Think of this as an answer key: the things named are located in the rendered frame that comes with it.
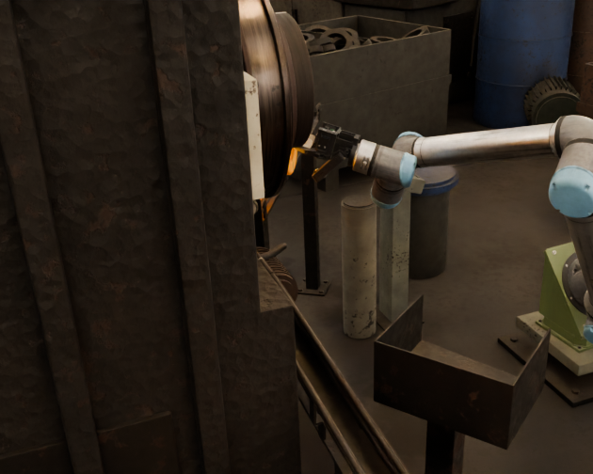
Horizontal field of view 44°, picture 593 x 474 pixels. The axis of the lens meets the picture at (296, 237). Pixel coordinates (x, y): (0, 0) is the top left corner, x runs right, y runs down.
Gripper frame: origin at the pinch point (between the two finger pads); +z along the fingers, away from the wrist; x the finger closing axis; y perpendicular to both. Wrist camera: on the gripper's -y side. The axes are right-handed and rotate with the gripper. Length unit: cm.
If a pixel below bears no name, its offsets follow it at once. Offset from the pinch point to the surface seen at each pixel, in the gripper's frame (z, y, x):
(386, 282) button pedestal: -41, -60, -46
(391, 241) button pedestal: -38, -41, -43
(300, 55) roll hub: -8, 38, 53
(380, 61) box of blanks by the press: -7, -18, -197
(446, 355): -53, -10, 63
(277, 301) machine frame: -20, 8, 92
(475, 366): -59, -9, 65
